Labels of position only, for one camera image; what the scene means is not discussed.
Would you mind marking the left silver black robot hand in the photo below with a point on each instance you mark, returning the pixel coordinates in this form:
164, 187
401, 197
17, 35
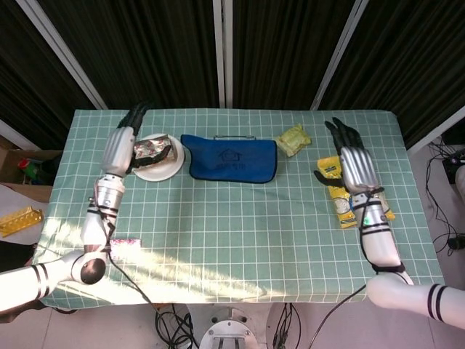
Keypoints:
118, 152

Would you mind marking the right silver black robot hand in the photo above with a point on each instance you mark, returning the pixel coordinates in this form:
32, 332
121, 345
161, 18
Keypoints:
357, 167

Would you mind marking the dark grey cloth mat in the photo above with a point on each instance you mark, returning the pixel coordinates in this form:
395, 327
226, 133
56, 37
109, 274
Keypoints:
232, 160

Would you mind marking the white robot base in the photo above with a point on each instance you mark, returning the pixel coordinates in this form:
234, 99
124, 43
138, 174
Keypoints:
229, 327

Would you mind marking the yellow marshmallow bag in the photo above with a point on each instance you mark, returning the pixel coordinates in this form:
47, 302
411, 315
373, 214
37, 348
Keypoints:
341, 209

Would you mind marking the white paper plate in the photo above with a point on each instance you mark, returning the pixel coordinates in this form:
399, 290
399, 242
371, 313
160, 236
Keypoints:
160, 174

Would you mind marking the green snack packet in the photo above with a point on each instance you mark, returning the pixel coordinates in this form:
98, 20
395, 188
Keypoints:
293, 141

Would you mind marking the pink patterned tissue pack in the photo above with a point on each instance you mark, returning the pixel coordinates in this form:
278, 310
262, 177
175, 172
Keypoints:
125, 243

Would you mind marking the green red bottle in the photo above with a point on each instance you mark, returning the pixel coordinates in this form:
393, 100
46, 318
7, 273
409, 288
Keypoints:
28, 169

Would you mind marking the black curtain panel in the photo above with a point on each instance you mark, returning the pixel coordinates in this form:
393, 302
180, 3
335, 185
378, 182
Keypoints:
145, 51
410, 65
22, 72
283, 51

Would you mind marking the brown cardboard box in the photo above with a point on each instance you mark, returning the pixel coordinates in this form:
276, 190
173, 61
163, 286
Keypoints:
11, 160

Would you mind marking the green checkered tablecloth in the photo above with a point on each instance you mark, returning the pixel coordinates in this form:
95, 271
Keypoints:
236, 236

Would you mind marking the white frame post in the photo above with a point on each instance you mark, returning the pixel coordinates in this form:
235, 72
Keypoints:
338, 54
61, 52
222, 54

